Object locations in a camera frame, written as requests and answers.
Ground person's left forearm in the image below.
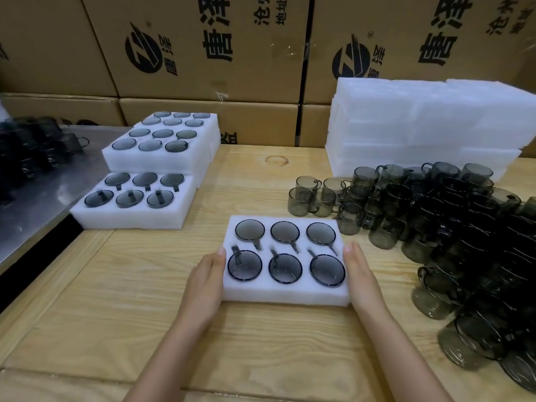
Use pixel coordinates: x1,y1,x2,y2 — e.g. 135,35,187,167
123,313,214,402

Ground stack of white foam trays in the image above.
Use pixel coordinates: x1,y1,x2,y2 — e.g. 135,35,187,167
326,77,536,180

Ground dark mugs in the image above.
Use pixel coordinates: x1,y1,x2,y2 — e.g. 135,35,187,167
0,117,90,202

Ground person's right forearm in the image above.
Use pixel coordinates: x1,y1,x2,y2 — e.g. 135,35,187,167
360,305,455,402

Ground person's right hand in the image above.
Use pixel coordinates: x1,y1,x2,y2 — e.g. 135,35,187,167
342,241,393,321

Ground stainless steel table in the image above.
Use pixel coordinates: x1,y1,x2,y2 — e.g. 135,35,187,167
0,126,131,264

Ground person's left hand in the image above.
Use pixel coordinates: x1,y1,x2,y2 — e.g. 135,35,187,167
184,246,228,331

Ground pile of smoky glass mugs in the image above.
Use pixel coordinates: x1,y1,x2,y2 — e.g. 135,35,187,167
288,161,536,392

